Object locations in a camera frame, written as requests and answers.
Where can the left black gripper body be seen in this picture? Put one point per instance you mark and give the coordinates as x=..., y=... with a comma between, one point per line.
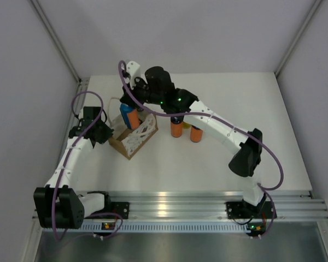
x=105, y=132

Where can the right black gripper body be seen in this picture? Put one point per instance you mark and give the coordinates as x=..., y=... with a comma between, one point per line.
x=143, y=93

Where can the jute canvas bag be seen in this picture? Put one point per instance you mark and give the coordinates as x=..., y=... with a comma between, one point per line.
x=128, y=142

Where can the large orange blue pump bottle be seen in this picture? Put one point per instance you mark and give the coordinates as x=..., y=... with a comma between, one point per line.
x=130, y=116

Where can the yellow bottle red cap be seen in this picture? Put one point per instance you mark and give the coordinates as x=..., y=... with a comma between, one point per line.
x=186, y=125

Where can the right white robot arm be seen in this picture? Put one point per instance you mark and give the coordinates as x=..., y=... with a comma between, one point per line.
x=245, y=146

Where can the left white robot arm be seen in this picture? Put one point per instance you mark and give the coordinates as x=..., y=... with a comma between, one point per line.
x=57, y=204

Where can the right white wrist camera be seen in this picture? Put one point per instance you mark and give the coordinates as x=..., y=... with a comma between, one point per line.
x=133, y=68

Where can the aluminium mounting rail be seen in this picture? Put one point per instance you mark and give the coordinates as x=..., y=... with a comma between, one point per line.
x=296, y=206

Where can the slotted cable duct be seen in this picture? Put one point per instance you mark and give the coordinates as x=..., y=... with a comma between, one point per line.
x=165, y=227

